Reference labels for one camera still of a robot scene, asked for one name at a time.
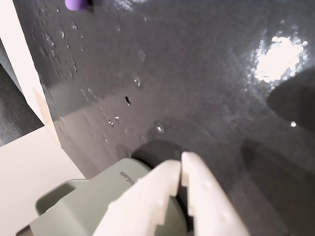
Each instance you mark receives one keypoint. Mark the dark table mat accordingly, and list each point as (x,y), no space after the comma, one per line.
(172,73)

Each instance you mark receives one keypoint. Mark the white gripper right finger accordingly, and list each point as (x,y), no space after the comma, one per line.
(209,204)

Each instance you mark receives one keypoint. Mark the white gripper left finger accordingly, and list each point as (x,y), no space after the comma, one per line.
(145,196)

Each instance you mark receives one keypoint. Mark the purple pen grip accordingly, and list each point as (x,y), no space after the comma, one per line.
(76,5)

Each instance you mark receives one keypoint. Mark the pale green metal mug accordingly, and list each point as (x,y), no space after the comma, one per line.
(98,196)

